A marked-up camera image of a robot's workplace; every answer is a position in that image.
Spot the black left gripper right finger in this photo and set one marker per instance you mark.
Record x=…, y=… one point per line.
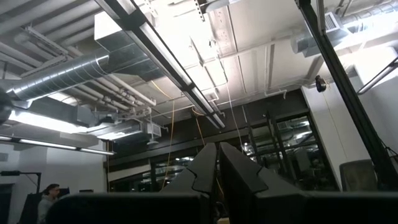
x=248, y=199

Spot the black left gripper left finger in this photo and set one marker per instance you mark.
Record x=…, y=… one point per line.
x=186, y=202

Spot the long black light fixture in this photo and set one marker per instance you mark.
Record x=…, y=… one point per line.
x=174, y=71

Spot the black hanging reel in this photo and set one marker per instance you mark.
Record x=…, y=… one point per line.
x=320, y=84

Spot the person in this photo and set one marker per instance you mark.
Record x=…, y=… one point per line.
x=46, y=205

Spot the long strip ceiling light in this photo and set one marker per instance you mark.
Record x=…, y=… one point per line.
x=46, y=144

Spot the black-framed glass wall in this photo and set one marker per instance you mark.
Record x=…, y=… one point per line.
x=286, y=137

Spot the black aluminium rig frame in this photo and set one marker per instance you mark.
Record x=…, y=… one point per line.
x=343, y=84

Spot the rectangular duct with vent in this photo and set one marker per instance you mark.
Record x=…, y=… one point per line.
x=62, y=112

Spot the rectangular silver duct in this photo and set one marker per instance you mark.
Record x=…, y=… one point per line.
x=124, y=53

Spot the silver duct with grille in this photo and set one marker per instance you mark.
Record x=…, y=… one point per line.
x=311, y=43

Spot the black background rig frame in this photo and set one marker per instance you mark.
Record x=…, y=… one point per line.
x=12, y=173

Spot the round silver air duct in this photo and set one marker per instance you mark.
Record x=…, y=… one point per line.
x=62, y=76

